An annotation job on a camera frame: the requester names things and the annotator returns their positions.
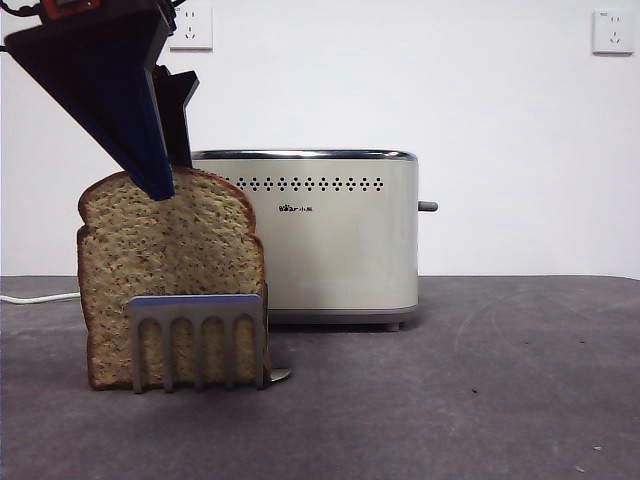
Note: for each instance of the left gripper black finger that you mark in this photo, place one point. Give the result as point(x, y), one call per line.
point(175, 115)
point(100, 90)

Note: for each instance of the brown seeded bread slice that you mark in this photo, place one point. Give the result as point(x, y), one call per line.
point(165, 250)

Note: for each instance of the silver metal toast rack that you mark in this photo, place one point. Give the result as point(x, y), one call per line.
point(195, 305)

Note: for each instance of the cream two-slot toaster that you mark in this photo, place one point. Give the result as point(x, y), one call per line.
point(340, 250)

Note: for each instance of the grey toaster lever knob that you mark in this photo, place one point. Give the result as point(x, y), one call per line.
point(428, 206)

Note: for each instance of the white wall socket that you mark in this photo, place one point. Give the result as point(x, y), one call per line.
point(197, 32)
point(613, 32)

